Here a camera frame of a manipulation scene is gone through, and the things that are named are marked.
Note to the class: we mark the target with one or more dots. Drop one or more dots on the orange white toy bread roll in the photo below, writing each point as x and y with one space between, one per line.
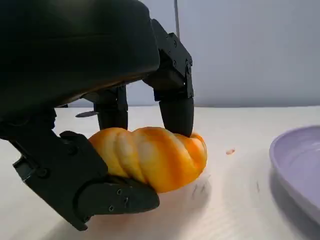
155 160

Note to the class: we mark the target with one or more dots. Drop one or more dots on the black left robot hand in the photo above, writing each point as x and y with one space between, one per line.
70 50

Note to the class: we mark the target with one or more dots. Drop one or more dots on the small orange crumb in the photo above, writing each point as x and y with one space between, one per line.
230 151

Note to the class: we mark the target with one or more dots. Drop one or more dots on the lilac plate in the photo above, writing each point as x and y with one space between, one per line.
300 160

